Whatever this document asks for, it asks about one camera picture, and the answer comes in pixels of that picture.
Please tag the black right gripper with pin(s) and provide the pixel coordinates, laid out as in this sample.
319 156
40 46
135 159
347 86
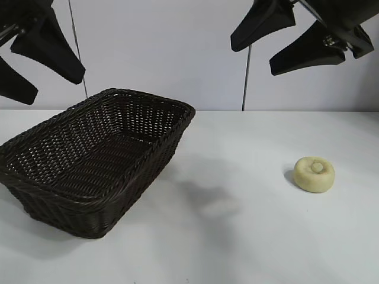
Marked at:
343 14

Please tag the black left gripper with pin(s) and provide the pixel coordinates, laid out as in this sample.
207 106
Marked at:
20 14

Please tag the dark brown wicker basket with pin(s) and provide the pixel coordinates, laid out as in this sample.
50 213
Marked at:
89 165

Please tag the round pale yellow yolk pastry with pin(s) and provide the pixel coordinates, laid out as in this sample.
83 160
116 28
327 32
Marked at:
308 177

